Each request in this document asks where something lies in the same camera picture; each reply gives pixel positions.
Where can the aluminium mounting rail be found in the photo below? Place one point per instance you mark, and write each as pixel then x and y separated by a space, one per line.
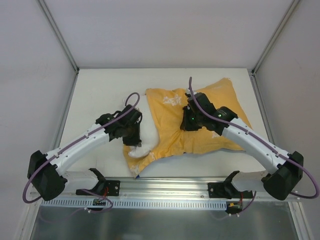
pixel 130 188

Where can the right aluminium frame post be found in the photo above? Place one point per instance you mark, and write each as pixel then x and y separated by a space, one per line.
pixel 275 35

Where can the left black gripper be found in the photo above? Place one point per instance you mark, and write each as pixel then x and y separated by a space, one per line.
pixel 132 136

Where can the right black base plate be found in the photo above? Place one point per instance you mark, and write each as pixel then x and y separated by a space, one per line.
pixel 224 191

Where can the left aluminium frame post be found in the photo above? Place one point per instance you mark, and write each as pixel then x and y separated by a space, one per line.
pixel 55 28

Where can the white slotted cable duct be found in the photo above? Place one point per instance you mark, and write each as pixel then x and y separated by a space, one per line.
pixel 156 204

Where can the white pillow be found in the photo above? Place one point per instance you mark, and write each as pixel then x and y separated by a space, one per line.
pixel 148 132

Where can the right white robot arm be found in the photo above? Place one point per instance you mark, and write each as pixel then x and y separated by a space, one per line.
pixel 282 169

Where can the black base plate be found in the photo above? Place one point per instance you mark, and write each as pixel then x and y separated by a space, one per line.
pixel 224 191
pixel 112 187

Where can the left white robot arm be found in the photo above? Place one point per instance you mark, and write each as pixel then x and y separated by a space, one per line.
pixel 49 172

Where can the aluminium frame post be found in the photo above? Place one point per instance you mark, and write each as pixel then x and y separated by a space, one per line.
pixel 275 35
pixel 55 28

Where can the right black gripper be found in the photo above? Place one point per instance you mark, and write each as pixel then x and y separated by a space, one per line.
pixel 188 121

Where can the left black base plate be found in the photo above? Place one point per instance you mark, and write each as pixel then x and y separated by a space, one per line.
pixel 112 187

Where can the yellow Mickey Mouse pillowcase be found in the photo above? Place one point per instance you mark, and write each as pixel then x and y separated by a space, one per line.
pixel 166 107

